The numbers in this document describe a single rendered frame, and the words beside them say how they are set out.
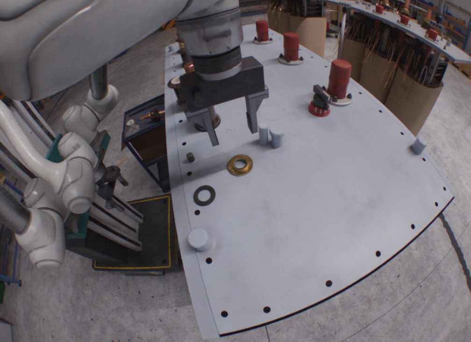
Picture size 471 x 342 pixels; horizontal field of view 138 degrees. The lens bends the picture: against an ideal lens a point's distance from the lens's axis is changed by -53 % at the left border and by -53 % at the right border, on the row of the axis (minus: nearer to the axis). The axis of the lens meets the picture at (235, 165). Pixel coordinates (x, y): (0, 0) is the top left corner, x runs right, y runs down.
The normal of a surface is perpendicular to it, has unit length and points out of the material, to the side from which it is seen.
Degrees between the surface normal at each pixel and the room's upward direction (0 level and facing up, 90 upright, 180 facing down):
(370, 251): 0
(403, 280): 0
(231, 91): 90
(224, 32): 90
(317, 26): 90
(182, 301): 0
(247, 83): 90
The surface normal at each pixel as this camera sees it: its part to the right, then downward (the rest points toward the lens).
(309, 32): 0.22, 0.77
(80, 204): 0.59, 0.68
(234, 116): -0.15, -0.59
